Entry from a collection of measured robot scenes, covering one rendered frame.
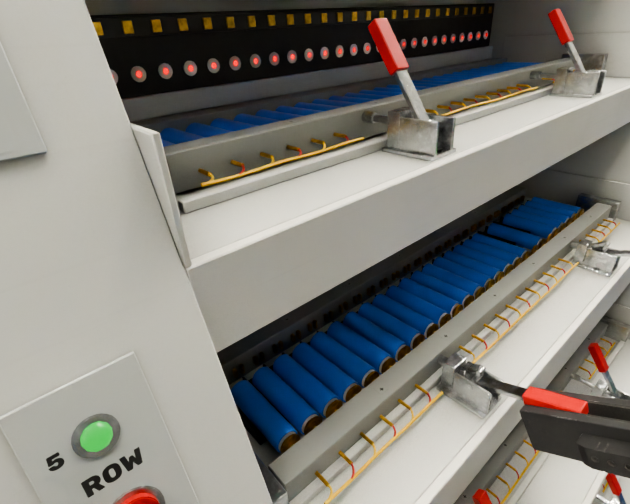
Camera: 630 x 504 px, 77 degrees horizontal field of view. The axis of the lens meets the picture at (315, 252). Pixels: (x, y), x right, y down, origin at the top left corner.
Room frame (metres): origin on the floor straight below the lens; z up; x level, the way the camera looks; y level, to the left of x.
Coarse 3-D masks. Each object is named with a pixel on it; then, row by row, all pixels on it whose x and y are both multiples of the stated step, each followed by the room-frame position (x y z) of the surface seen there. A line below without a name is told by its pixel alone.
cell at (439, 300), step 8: (408, 280) 0.40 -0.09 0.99; (408, 288) 0.39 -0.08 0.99; (416, 288) 0.38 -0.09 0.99; (424, 288) 0.38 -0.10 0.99; (424, 296) 0.37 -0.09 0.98; (432, 296) 0.37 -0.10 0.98; (440, 296) 0.36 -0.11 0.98; (440, 304) 0.36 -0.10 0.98; (448, 304) 0.35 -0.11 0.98; (456, 304) 0.35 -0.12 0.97; (448, 312) 0.35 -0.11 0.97
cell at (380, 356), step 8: (328, 328) 0.34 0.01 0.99; (336, 328) 0.33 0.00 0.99; (344, 328) 0.33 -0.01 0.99; (336, 336) 0.33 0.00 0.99; (344, 336) 0.32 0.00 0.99; (352, 336) 0.32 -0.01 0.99; (360, 336) 0.32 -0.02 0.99; (344, 344) 0.32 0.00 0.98; (352, 344) 0.32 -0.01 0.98; (360, 344) 0.31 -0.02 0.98; (368, 344) 0.31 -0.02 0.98; (360, 352) 0.31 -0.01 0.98; (368, 352) 0.30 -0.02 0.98; (376, 352) 0.30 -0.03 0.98; (384, 352) 0.30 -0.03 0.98; (368, 360) 0.30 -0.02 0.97; (376, 360) 0.29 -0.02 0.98; (384, 360) 0.29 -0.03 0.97; (376, 368) 0.29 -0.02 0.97
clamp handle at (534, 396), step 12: (480, 372) 0.25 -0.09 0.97; (480, 384) 0.25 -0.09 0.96; (492, 384) 0.25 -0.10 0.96; (504, 384) 0.25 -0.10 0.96; (516, 396) 0.23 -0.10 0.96; (528, 396) 0.23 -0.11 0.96; (540, 396) 0.22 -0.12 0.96; (552, 396) 0.22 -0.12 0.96; (564, 396) 0.22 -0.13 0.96; (552, 408) 0.21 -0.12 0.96; (564, 408) 0.21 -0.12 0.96; (576, 408) 0.20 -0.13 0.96; (588, 408) 0.21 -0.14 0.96
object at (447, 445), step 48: (528, 192) 0.62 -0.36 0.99; (576, 192) 0.57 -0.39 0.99; (624, 192) 0.52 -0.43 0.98; (624, 240) 0.47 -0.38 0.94; (576, 288) 0.39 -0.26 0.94; (624, 288) 0.44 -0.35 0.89; (528, 336) 0.32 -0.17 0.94; (576, 336) 0.34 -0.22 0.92; (528, 384) 0.27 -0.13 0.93; (432, 432) 0.24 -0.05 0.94; (480, 432) 0.24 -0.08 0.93; (336, 480) 0.22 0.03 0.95; (384, 480) 0.21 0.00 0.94; (432, 480) 0.21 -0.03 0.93
